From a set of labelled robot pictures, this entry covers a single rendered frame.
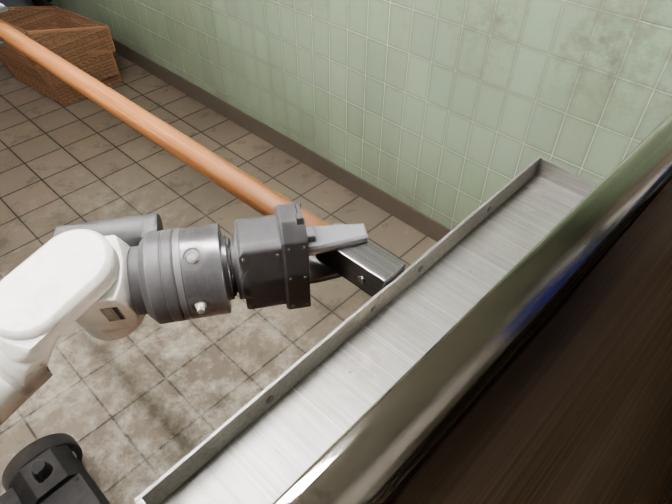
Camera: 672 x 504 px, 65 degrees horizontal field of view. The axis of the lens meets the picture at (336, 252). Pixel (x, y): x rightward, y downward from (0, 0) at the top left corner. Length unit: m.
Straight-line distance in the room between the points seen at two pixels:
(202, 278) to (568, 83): 1.43
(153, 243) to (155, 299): 0.05
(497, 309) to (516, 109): 1.69
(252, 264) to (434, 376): 0.35
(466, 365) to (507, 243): 0.43
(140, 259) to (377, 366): 0.23
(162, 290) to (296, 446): 0.18
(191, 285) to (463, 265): 0.27
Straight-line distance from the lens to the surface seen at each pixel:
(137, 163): 2.92
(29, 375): 0.51
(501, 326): 0.17
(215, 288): 0.49
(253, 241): 0.49
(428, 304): 0.51
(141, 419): 1.88
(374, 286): 0.50
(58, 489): 1.64
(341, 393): 0.45
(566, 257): 0.20
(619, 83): 1.70
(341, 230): 0.52
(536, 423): 0.19
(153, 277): 0.49
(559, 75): 1.76
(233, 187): 0.61
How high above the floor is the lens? 1.57
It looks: 44 degrees down
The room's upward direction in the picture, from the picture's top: straight up
